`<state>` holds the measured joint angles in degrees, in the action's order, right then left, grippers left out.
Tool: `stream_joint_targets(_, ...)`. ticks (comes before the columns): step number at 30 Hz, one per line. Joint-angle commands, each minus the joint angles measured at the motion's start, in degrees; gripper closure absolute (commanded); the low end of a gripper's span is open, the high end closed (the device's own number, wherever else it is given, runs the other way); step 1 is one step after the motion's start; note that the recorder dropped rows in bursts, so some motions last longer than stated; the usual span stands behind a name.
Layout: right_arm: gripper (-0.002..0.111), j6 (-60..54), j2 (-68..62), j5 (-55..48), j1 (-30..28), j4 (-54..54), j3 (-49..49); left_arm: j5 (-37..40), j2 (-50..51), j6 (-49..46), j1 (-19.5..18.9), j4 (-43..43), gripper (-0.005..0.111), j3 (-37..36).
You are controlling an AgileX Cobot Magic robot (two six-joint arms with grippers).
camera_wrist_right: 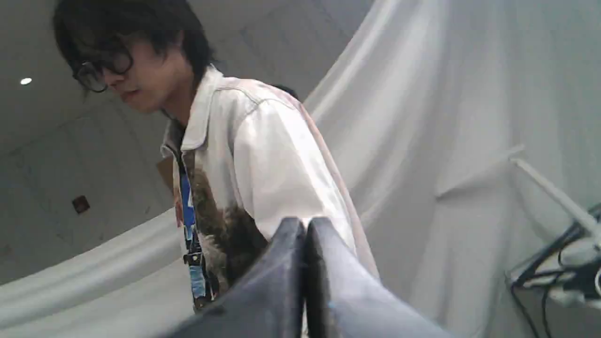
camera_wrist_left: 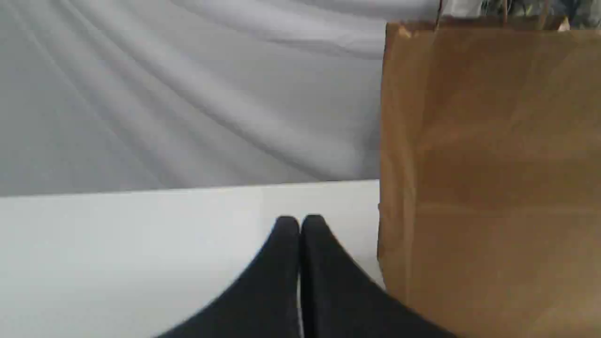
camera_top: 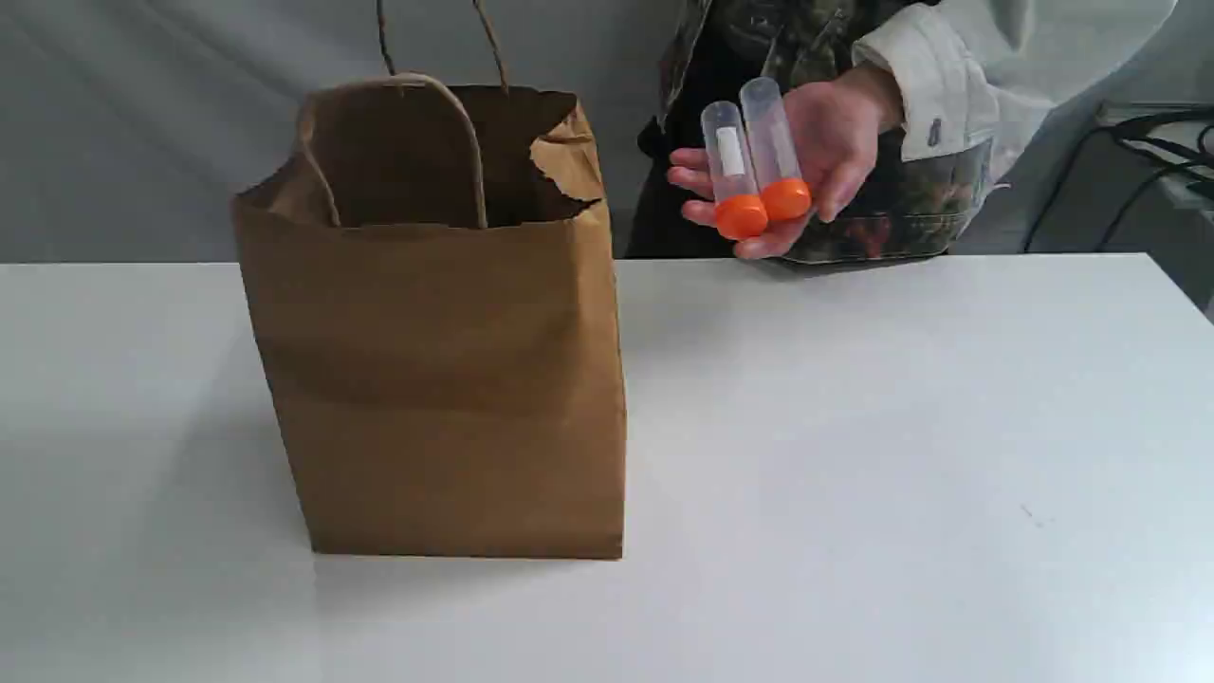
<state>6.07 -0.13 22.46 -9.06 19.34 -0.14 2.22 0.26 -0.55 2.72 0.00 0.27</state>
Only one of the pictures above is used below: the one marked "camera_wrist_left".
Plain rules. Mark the grey backdrop cloth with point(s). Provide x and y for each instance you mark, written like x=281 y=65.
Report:
x=118 y=95

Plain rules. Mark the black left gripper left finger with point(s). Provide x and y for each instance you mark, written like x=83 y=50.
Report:
x=262 y=301

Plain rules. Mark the brown paper bag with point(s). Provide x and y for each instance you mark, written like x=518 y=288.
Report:
x=490 y=183

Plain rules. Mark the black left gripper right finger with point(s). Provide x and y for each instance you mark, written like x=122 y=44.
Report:
x=339 y=300

